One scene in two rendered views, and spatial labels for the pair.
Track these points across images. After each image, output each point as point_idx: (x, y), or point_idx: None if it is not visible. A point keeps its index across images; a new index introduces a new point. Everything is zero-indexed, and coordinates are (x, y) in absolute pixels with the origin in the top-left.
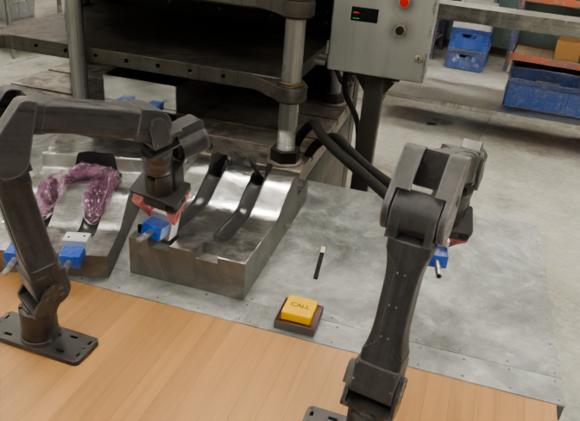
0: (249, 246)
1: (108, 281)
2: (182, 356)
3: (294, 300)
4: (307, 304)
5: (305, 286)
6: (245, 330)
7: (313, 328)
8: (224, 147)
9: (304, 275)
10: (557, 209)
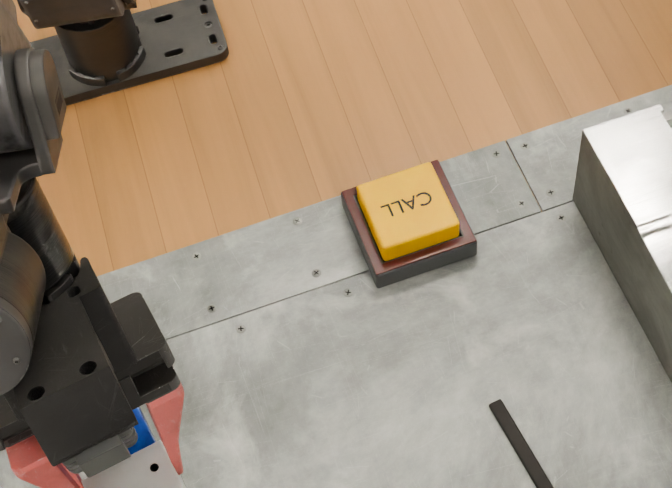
0: (646, 195)
1: None
2: (521, 3)
3: (431, 210)
4: (394, 218)
5: (490, 354)
6: (483, 130)
7: (342, 193)
8: None
9: (532, 396)
10: None
